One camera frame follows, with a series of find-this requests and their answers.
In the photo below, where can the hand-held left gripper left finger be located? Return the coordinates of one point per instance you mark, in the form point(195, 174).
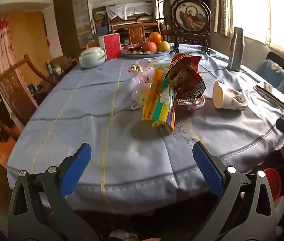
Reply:
point(76, 168)

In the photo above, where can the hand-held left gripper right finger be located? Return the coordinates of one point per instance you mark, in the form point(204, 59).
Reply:
point(208, 168)

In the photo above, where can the red mesh waste basket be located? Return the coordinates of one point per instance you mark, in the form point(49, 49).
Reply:
point(273, 183)

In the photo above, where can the crushed white paper cup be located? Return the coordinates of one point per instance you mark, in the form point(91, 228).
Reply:
point(225, 96)

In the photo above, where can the orange yellow snack packet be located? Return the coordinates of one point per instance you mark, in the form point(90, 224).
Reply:
point(154, 100)

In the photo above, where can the red snack bag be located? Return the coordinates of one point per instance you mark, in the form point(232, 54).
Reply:
point(189, 80)

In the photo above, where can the white wrapper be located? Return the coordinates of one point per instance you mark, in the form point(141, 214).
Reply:
point(140, 96)

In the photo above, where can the pink floral cellophane wrap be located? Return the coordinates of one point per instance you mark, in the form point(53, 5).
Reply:
point(139, 67)

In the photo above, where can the black smartphone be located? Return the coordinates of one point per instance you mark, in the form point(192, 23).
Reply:
point(272, 95)

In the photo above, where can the light blue striped tablecloth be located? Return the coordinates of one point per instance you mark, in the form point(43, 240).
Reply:
point(81, 120)

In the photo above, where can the blue chair cushion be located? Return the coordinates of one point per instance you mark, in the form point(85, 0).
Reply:
point(272, 75)

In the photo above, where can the grey metal bottle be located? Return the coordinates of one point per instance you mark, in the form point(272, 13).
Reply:
point(235, 50)

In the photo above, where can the curved wooden armchair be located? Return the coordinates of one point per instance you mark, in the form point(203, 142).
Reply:
point(9, 93)

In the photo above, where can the pale green ceramic jar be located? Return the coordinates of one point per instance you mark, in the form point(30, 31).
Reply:
point(91, 57)

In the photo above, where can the blue fruit plate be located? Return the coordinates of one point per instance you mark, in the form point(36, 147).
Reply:
point(162, 52)

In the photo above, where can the red box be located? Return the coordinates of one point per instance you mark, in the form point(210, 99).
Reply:
point(111, 46)

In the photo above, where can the pile of walnuts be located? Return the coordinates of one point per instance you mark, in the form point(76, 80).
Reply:
point(138, 52)

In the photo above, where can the red wrapped candy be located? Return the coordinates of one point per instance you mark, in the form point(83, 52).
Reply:
point(131, 47)

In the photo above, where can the plaid window curtain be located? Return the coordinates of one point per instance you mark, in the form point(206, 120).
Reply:
point(223, 7)

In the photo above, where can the orange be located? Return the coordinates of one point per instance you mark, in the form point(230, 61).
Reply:
point(155, 37)

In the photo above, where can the brown wooden cabinet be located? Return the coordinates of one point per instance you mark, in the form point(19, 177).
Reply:
point(71, 22)

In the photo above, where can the round embroidered table screen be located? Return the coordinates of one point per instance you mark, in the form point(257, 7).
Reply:
point(190, 17)

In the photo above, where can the carved wooden chair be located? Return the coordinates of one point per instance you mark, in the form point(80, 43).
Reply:
point(135, 32)

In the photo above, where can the white dust cloth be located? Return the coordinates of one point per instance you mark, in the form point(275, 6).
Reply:
point(129, 10)

